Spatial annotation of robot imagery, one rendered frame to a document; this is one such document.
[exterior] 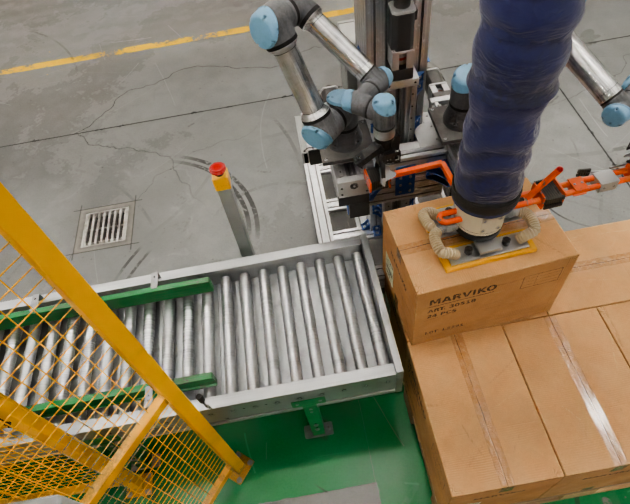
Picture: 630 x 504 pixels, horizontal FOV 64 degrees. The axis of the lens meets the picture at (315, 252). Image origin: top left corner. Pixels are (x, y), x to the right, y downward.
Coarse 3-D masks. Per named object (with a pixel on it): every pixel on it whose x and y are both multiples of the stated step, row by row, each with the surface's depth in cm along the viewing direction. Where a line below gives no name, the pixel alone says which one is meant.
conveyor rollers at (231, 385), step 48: (240, 288) 234; (288, 288) 231; (0, 336) 233; (48, 336) 228; (96, 336) 230; (144, 336) 223; (192, 336) 222; (288, 336) 216; (336, 336) 213; (0, 384) 216; (48, 384) 216
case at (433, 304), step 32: (384, 224) 202; (416, 224) 194; (512, 224) 189; (544, 224) 188; (384, 256) 218; (416, 256) 185; (544, 256) 179; (576, 256) 179; (416, 288) 177; (448, 288) 177; (480, 288) 182; (512, 288) 187; (544, 288) 193; (416, 320) 190; (448, 320) 196; (480, 320) 203
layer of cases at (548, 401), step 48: (576, 240) 229; (624, 240) 227; (576, 288) 215; (624, 288) 213; (480, 336) 207; (528, 336) 205; (576, 336) 203; (624, 336) 201; (432, 384) 197; (480, 384) 195; (528, 384) 193; (576, 384) 192; (624, 384) 190; (432, 432) 188; (480, 432) 185; (528, 432) 183; (576, 432) 182; (624, 432) 180; (432, 480) 209; (480, 480) 176; (528, 480) 174; (576, 480) 184; (624, 480) 201
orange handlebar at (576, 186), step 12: (408, 168) 192; (420, 168) 192; (432, 168) 193; (444, 168) 190; (624, 168) 182; (576, 180) 180; (588, 180) 181; (624, 180) 179; (528, 192) 180; (576, 192) 178; (528, 204) 177; (444, 216) 179
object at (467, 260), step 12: (504, 240) 179; (528, 240) 182; (468, 252) 179; (492, 252) 180; (504, 252) 179; (516, 252) 179; (528, 252) 180; (444, 264) 179; (456, 264) 179; (468, 264) 178; (480, 264) 179
